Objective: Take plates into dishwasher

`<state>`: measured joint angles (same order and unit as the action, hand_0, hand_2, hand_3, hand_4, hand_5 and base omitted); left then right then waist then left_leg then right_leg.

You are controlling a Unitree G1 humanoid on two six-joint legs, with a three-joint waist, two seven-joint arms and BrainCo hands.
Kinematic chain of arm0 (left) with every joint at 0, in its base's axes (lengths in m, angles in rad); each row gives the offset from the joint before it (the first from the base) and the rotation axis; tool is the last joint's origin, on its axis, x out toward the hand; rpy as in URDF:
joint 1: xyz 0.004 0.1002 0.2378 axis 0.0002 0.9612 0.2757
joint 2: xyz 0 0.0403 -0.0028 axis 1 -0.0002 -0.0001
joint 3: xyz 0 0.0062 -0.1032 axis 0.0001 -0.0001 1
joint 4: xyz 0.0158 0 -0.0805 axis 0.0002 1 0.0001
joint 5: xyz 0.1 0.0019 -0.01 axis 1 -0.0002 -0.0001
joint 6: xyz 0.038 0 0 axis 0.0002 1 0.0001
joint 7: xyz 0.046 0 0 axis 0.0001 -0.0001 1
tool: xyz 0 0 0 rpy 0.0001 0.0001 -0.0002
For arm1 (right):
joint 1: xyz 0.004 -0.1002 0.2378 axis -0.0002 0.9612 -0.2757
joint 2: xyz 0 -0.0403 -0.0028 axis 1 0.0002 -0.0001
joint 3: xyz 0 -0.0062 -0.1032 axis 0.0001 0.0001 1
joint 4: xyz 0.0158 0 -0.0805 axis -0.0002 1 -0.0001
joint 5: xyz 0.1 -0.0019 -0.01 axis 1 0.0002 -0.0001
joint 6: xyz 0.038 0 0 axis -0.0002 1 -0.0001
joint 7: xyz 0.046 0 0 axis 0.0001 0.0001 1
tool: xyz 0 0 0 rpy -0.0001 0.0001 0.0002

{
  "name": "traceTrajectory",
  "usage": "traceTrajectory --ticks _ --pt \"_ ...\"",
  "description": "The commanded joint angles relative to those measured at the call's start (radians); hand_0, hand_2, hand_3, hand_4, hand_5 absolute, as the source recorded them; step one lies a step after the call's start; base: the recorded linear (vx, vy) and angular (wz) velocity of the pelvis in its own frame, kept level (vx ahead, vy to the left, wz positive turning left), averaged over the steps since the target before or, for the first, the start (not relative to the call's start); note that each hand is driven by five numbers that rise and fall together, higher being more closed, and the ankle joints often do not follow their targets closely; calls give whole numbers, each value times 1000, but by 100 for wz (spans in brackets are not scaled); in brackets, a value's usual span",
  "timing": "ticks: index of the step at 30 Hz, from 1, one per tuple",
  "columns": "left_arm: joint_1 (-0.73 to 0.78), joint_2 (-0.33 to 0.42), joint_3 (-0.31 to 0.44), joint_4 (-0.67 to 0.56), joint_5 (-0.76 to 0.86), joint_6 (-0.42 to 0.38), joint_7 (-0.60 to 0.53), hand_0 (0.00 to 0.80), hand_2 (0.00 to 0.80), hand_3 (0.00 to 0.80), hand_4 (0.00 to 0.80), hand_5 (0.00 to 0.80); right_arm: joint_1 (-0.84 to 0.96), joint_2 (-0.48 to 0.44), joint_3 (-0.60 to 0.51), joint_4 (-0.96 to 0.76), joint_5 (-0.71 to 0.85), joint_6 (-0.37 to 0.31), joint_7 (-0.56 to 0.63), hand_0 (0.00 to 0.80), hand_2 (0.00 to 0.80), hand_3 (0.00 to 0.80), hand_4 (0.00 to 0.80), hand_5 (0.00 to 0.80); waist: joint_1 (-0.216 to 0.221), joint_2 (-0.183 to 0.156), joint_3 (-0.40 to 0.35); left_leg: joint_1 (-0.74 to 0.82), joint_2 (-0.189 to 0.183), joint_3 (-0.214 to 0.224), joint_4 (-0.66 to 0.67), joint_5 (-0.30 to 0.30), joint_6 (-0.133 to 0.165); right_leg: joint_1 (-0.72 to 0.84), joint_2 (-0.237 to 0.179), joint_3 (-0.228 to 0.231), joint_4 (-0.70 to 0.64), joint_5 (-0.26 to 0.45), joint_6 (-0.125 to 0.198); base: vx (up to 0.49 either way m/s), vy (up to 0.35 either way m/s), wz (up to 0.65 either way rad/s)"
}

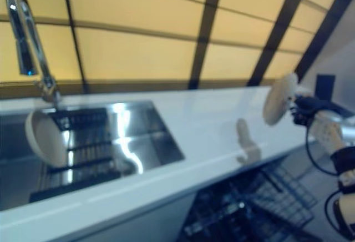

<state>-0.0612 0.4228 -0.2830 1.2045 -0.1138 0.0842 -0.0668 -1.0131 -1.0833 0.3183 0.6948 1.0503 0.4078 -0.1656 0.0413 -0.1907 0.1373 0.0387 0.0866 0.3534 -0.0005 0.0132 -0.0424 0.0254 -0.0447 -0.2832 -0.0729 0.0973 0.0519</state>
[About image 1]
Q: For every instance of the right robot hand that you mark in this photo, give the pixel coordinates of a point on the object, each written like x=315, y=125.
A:
x=310, y=107

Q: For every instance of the beige round plate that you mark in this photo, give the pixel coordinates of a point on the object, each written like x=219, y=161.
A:
x=277, y=103
x=47, y=139

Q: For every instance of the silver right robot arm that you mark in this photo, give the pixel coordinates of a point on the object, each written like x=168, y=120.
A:
x=330, y=133

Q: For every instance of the black built-in dishwasher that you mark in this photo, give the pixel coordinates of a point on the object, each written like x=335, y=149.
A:
x=222, y=219

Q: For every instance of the black laptop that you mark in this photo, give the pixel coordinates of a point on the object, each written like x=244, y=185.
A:
x=325, y=86

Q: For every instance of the stainless steel sink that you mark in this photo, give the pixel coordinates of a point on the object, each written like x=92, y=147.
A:
x=149, y=139

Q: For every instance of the white cabinet door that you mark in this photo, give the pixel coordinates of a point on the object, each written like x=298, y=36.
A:
x=138, y=219

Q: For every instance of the black dish drying rack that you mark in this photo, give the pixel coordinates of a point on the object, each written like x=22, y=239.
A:
x=88, y=142

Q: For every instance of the chrome kitchen faucet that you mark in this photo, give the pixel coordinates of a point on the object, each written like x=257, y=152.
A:
x=26, y=31

